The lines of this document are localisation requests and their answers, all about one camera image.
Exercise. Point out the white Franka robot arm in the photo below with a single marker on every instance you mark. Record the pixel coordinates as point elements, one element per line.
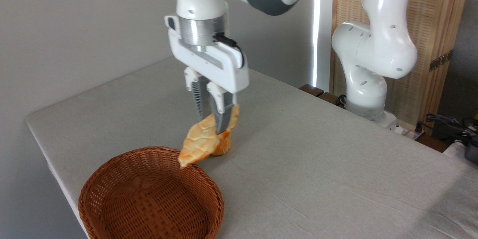
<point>373,44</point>

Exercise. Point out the dark brown wooden block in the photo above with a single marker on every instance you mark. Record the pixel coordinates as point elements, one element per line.
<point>328,98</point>
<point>312,89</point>

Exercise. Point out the long pale braided bread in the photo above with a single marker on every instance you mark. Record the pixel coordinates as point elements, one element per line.
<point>198,142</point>

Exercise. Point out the brown wicker basket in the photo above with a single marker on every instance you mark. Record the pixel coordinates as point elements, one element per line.
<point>142,194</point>

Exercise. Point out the dark metal screen hinge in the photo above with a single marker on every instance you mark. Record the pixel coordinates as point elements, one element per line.
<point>440,60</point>

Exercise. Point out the grey tablecloth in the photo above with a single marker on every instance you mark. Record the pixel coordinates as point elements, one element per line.
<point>298,157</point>

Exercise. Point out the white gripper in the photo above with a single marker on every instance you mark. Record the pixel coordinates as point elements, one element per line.
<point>224,69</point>

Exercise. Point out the small orange bread bun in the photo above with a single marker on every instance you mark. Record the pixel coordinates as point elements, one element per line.
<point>224,146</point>

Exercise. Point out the wooden slatted screen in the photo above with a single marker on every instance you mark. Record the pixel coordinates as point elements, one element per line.
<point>433,7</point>

